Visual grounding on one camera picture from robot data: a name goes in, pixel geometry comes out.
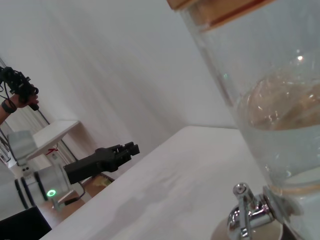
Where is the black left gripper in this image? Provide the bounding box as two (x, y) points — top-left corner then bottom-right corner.
(63, 141), (141, 185)

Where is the person's forearm with black wristband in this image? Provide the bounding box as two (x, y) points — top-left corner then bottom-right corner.
(0, 98), (18, 126)

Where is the chrome faucet tap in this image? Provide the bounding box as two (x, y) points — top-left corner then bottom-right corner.
(226, 182), (305, 240)

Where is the person's bare hand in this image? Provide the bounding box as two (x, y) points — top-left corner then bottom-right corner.
(10, 92), (40, 110)

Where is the brown cardboard sheet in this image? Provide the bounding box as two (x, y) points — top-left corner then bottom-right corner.
(81, 172), (115, 199)

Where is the white side table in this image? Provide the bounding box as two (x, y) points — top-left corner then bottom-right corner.
(25, 119), (81, 161)

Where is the black box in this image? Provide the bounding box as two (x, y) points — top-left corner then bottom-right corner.
(0, 205), (53, 240)

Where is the black handheld teleoperation controller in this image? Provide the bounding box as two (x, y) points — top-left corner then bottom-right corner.
(0, 65), (40, 111)

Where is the glass water dispenser jar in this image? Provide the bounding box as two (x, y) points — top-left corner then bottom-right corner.
(179, 0), (320, 203)

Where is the orange dispenser lid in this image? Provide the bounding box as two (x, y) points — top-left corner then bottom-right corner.
(166, 0), (279, 32)

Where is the black thin cable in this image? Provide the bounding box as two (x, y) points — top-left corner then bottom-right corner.
(62, 181), (86, 204)

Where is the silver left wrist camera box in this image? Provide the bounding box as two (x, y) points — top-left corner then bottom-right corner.
(6, 129), (39, 166)

